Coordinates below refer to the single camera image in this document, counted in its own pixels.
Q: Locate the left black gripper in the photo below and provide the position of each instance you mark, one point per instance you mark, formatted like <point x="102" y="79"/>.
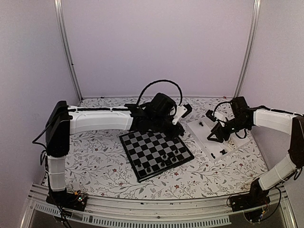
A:
<point x="179" y="130"/>

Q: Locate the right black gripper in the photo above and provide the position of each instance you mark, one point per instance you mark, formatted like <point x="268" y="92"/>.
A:
<point x="219" y="130"/>

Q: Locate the black and grey chessboard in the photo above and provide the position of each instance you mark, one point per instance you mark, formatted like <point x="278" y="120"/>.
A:
<point x="148" y="149"/>

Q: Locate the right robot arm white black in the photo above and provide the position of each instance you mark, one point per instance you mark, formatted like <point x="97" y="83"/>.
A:
<point x="278" y="130"/>

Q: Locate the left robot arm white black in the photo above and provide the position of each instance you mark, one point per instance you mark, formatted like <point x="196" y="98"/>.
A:
<point x="68" y="120"/>

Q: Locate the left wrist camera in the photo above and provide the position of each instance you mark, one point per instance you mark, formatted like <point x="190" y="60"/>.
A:
<point x="181" y="112"/>

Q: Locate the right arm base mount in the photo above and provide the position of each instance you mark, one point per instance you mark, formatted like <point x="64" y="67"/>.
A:
<point x="247" y="202"/>

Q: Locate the front aluminium rail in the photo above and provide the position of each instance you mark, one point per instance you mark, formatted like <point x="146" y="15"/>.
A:
<point x="102" y="212"/>

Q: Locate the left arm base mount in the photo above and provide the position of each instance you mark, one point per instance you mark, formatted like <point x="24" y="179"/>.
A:
<point x="68" y="200"/>

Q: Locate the right aluminium frame post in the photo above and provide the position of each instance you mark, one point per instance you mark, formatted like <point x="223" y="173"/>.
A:
<point x="249" y="46"/>

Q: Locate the aluminium frame post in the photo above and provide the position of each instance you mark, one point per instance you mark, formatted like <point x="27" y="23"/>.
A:
<point x="66" y="47"/>
<point x="249" y="46"/>

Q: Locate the left aluminium frame post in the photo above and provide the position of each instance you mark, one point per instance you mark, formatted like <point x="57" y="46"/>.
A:
<point x="66" y="47"/>

